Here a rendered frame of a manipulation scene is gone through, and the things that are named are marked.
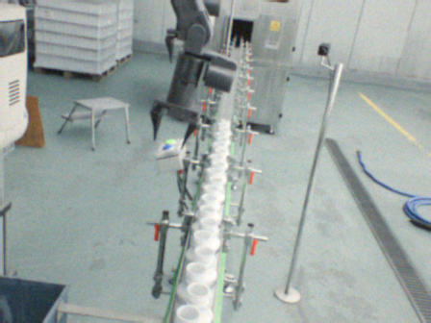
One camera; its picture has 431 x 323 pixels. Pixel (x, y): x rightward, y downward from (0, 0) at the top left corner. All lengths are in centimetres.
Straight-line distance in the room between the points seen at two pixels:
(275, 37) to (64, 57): 350
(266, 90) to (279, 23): 79
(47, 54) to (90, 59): 65
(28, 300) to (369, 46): 1085
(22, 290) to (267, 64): 483
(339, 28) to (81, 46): 609
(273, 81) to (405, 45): 640
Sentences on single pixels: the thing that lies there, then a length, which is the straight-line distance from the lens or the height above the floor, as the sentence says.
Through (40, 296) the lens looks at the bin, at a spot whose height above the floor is 91.
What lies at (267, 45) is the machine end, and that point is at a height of 107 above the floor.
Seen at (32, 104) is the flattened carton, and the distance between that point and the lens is 450.
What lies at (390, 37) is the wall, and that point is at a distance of 1169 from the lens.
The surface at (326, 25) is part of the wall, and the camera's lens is 1136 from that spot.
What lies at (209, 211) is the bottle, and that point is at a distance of 105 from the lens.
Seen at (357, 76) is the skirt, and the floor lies 13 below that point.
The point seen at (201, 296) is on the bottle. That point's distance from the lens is 76.
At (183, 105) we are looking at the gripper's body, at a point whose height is 138.
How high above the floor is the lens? 162
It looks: 20 degrees down
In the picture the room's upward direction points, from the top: 8 degrees clockwise
